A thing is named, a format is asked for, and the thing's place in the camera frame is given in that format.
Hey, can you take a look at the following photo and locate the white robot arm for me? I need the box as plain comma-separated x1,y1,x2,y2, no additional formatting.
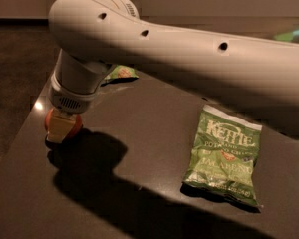
48,0,299,139

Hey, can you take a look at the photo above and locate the green popcorn snack bag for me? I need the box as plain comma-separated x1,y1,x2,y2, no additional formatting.
103,65,139,84

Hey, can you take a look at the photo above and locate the red apple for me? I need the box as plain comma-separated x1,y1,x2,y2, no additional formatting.
44,107,84,141

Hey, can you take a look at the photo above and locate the green Kettle chips bag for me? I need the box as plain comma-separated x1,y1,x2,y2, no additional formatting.
183,105,262,208

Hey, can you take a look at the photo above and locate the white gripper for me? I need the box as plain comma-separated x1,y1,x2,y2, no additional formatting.
45,48,116,144

